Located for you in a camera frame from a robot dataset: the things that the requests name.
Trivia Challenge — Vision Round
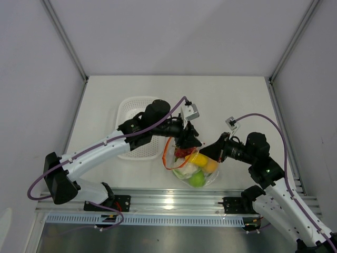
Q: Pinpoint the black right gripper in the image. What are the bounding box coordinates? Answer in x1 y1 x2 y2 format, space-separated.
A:
199 132 255 165

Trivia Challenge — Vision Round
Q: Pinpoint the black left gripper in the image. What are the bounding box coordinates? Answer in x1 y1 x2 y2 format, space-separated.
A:
151 118 202 150

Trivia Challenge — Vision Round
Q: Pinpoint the orange apricot fruit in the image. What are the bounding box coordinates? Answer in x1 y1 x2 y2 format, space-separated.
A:
202 159 218 174

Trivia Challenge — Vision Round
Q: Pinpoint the yellow pepper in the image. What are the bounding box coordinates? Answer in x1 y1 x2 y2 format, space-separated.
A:
185 153 209 167

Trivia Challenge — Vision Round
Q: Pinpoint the clear zip bag orange zipper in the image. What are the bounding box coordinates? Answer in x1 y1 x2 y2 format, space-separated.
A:
162 138 220 188

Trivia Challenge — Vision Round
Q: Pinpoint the white cauliflower with green leaves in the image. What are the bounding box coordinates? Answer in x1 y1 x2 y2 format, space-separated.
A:
173 163 199 180

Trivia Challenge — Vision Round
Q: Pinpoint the green apple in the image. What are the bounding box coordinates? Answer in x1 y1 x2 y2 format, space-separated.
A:
189 171 206 188

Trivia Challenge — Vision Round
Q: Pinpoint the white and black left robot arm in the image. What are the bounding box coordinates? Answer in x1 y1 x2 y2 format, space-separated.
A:
43 99 202 211

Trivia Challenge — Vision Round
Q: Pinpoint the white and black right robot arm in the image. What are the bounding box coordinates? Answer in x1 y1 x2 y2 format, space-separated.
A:
200 132 336 252

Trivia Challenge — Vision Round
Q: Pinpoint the white perforated plastic basket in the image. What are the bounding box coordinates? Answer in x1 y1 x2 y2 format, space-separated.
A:
115 96 165 161

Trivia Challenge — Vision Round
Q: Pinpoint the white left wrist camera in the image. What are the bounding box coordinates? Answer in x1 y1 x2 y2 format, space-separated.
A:
180 103 200 128

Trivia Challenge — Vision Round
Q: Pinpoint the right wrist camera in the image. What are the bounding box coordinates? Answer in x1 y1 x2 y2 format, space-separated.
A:
225 116 240 138

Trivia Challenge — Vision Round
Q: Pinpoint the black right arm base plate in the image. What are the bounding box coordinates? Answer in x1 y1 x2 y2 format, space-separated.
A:
218 185 265 215

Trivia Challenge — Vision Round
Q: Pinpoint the aluminium mounting rail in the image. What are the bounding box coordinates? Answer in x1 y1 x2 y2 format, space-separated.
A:
35 188 322 218

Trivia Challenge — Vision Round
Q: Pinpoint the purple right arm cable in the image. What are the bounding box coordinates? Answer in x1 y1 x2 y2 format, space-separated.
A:
229 113 337 253

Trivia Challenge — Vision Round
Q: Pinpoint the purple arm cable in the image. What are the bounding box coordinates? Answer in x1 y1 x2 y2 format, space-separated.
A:
27 95 191 232
229 113 337 253

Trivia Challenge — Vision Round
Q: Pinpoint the white slotted cable duct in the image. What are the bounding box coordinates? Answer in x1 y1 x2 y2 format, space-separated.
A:
46 213 245 227

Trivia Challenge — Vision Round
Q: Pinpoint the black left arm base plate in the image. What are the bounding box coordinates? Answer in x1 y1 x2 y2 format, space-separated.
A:
84 182 131 212

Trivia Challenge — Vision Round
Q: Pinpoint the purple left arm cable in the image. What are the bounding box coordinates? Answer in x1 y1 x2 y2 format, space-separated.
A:
27 95 191 232

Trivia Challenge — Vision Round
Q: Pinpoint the right aluminium frame post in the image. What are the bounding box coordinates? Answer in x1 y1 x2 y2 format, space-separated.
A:
269 0 323 85

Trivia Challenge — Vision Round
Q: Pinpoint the aluminium frame post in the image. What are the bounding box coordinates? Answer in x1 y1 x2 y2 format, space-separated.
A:
269 0 323 85
40 0 88 83

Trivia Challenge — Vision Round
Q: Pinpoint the left aluminium frame post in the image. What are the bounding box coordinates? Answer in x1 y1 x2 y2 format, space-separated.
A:
40 0 88 83

